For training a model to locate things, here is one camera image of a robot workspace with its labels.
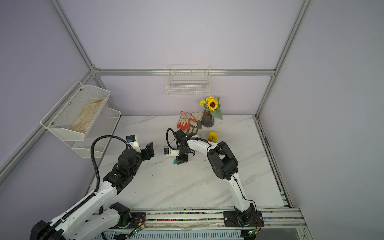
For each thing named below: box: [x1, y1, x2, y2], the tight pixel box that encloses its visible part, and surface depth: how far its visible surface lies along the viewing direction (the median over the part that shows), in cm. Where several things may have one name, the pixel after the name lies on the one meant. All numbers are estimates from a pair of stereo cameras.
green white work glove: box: [186, 111, 204, 135], surface depth 117 cm
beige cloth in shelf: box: [70, 97, 106, 134], surface depth 81 cm
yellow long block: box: [208, 131, 219, 143], surface depth 100 cm
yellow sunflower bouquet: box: [199, 96, 223, 120], surface depth 97 cm
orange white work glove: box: [177, 111, 197, 131], surface depth 117 cm
